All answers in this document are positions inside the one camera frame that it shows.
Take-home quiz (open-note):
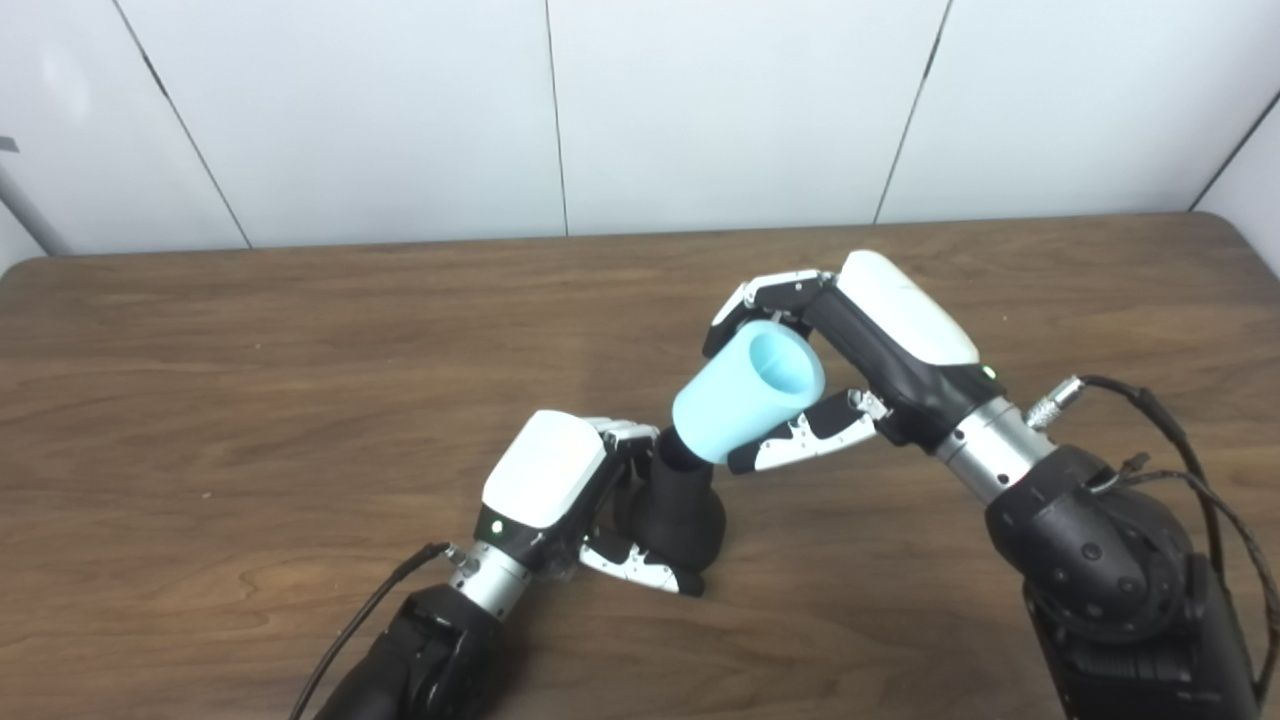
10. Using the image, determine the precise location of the grey wall corner strip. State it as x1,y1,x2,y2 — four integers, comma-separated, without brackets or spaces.
0,135,73,257

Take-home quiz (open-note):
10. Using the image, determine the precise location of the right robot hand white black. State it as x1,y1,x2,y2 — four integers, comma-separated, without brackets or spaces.
702,250,1006,475

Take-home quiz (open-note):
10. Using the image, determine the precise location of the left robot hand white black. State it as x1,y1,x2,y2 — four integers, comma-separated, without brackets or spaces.
474,410,705,598

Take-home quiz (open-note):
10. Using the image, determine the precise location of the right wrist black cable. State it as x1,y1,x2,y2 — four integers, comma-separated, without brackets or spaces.
1028,374,1280,701

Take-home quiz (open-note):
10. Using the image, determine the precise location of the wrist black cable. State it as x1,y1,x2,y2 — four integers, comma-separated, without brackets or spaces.
290,542,466,720
1028,374,1280,701

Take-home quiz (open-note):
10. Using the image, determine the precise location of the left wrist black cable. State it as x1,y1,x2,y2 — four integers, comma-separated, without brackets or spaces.
290,542,466,720

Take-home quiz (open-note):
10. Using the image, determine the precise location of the black nozzle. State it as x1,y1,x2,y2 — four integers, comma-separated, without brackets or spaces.
625,425,728,573

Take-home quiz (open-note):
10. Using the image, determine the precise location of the light-blue hose piece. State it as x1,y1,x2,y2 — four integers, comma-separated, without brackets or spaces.
671,320,827,465

